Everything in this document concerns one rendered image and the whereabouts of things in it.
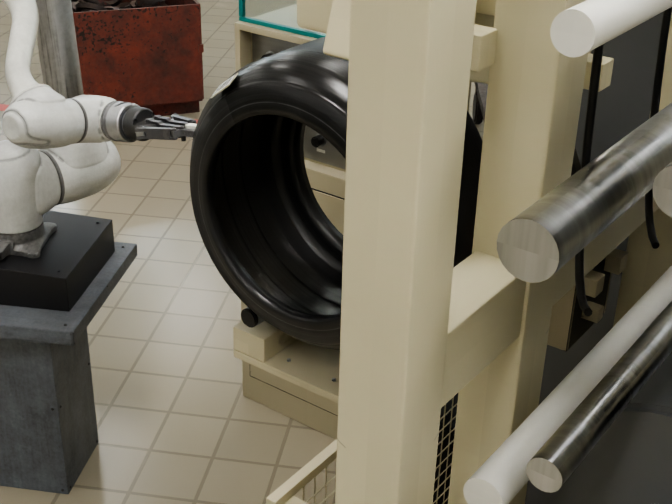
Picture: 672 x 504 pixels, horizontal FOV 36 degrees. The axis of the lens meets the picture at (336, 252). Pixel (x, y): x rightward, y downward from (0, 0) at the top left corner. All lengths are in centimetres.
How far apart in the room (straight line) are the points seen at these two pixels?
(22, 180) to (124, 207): 212
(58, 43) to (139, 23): 288
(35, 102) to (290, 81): 67
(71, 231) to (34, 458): 68
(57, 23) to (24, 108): 55
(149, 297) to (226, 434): 93
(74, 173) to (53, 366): 53
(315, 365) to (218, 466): 107
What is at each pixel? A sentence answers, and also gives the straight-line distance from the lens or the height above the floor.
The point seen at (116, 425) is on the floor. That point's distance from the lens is 344.
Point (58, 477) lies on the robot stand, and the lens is 317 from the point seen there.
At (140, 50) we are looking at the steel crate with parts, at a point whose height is 41.
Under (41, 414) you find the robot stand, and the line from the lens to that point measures 305.
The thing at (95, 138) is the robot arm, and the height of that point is 118.
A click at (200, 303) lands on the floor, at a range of 405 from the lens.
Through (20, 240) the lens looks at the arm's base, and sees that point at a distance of 284.
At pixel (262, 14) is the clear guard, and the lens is 293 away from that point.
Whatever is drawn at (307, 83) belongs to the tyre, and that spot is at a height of 146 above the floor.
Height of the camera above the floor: 205
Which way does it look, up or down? 28 degrees down
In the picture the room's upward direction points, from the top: 2 degrees clockwise
